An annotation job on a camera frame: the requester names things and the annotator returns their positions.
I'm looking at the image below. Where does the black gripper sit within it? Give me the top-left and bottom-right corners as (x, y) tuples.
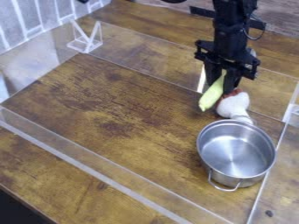
(195, 21), (260, 95)

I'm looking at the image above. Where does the stainless steel pot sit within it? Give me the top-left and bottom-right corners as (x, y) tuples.
(196, 119), (276, 192)

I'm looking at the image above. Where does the clear acrylic front barrier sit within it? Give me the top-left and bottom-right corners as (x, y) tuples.
(0, 106), (234, 224)

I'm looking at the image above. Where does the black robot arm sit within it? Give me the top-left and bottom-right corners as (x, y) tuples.
(195, 0), (260, 95)

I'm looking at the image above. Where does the clear acrylic triangle bracket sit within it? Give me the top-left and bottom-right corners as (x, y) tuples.
(67, 20), (103, 53)

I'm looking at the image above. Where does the red white toy mushroom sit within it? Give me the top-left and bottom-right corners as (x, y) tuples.
(216, 88), (254, 124)

